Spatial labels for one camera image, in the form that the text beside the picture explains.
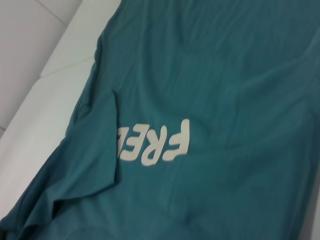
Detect teal blue printed t-shirt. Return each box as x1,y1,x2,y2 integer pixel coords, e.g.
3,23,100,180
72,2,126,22
0,0,320,240

